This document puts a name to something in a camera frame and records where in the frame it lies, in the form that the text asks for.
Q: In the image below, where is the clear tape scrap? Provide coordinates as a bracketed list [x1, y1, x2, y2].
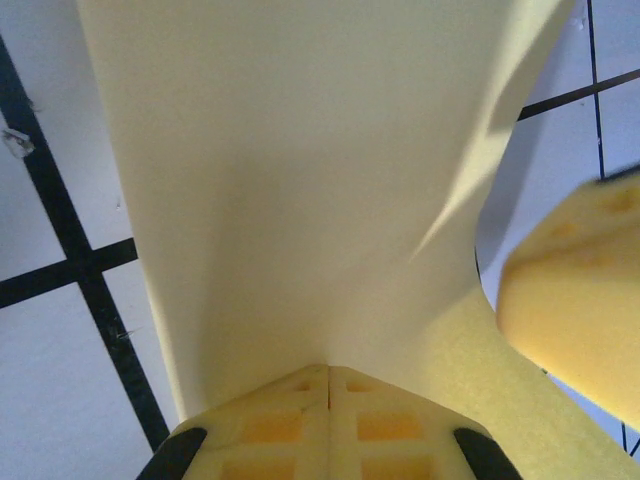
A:
[1, 127, 37, 160]

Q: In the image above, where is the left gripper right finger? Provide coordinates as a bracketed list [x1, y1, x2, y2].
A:
[329, 366, 521, 480]

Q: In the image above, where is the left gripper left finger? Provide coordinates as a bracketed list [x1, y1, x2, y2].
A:
[142, 364, 330, 480]

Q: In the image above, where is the yellow paper sheet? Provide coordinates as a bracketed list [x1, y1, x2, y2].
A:
[77, 0, 640, 480]

